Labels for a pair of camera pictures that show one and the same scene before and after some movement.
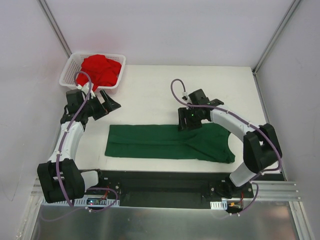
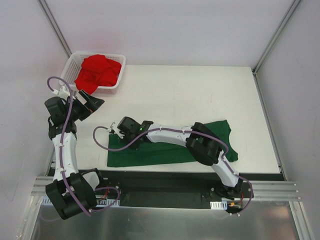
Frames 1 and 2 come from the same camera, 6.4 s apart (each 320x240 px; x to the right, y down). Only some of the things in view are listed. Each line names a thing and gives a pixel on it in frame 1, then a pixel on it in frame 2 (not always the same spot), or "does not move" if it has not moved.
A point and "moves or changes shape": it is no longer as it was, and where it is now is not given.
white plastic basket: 73,65 does not move
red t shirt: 103,71 does not move
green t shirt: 210,142 moves or changes shape
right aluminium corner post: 293,6 does not move
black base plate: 163,189 does not move
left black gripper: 100,108 -> 85,104
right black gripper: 189,120 -> 127,136
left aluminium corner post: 55,26 does not move
